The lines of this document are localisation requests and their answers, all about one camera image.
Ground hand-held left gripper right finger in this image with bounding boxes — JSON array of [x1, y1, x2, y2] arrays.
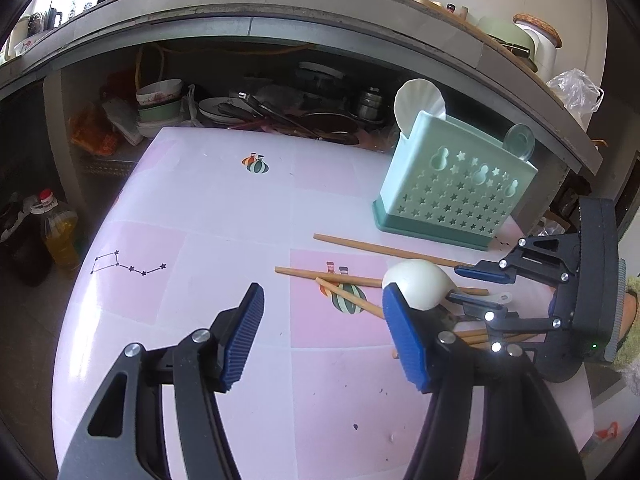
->
[[381, 284, 587, 480]]

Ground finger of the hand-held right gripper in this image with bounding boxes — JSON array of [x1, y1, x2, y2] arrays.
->
[[447, 293, 572, 359], [453, 232, 581, 287]]

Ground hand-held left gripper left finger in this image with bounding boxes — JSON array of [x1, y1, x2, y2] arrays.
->
[[57, 282, 266, 480]]

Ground white round spoon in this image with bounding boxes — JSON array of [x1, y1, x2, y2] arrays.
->
[[382, 258, 515, 312]]

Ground green star-cutout utensil holder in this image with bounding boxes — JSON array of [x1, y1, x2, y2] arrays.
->
[[372, 110, 540, 252]]

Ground person's right forearm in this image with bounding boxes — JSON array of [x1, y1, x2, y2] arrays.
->
[[612, 275, 640, 376]]

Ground pink checked tablecloth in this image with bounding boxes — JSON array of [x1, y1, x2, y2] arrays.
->
[[50, 125, 598, 480]]

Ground white shell-shaped spoon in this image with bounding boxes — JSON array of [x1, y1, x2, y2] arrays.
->
[[394, 78, 447, 138]]

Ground clear plastic bag with grains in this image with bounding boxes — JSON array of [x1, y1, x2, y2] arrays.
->
[[546, 67, 605, 131]]

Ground stacked metal pots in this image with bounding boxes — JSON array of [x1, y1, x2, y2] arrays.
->
[[356, 87, 386, 120]]

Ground yellow cooking oil bottle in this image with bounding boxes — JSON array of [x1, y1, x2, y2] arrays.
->
[[39, 189, 81, 273]]

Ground white plate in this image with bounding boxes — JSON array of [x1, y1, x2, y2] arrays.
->
[[197, 96, 257, 124]]

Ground white jar woven lid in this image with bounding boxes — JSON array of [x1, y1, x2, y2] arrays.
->
[[514, 12, 562, 79]]

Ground green basin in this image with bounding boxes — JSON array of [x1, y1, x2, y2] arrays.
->
[[477, 15, 539, 62]]

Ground dark plastic bottle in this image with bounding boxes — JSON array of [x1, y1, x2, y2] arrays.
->
[[0, 192, 51, 287]]

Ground green bowl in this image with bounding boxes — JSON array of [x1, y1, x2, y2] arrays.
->
[[137, 100, 184, 124]]

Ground glass container with lid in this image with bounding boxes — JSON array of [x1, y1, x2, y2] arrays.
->
[[295, 61, 346, 96]]

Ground orange snack packets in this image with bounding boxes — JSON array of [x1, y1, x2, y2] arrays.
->
[[70, 105, 121, 157]]

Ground grey concrete counter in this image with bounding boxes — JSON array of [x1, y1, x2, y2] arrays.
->
[[0, 0, 603, 176]]

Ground white mug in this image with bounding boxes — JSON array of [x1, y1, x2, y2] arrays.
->
[[5, 15, 32, 59]]

